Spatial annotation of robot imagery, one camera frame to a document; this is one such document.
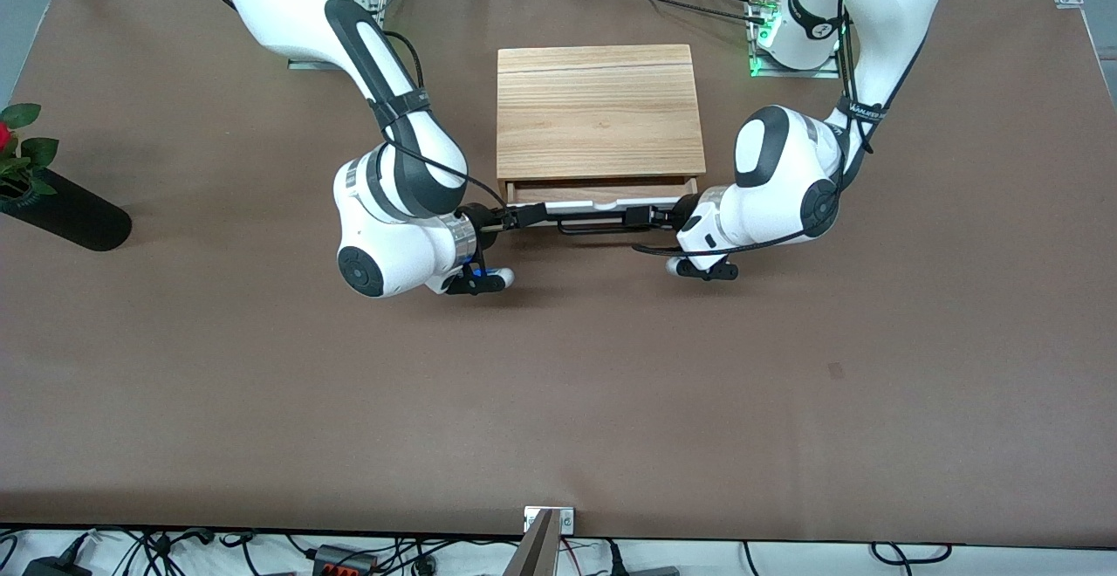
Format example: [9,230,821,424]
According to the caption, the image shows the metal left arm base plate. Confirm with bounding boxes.
[747,0,844,80]

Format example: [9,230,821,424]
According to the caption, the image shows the metal table edge bracket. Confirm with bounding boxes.
[523,505,576,534]

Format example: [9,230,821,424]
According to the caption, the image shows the grey connector block red buttons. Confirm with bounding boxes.
[312,545,378,576]

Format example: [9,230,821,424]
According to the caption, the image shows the smooth black right arm cable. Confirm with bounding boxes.
[179,0,511,214]

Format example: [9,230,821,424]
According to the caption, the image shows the black cylindrical vase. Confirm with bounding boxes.
[0,166,134,253]

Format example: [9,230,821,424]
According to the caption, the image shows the green plant with red flower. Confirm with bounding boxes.
[0,102,60,203]

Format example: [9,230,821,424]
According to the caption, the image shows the grey slanted camera post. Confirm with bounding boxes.
[501,509,560,576]

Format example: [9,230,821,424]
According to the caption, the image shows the corrugated black left arm cable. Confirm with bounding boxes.
[632,0,928,257]

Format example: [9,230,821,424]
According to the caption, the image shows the light wooden drawer cabinet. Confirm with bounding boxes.
[495,44,708,203]

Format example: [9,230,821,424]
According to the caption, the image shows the white-fronted drawer with black handle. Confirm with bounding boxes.
[504,175,700,237]

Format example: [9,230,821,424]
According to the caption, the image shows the black power adapter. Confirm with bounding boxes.
[21,557,93,576]

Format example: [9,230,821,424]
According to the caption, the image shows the long black table cable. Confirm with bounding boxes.
[558,0,771,24]

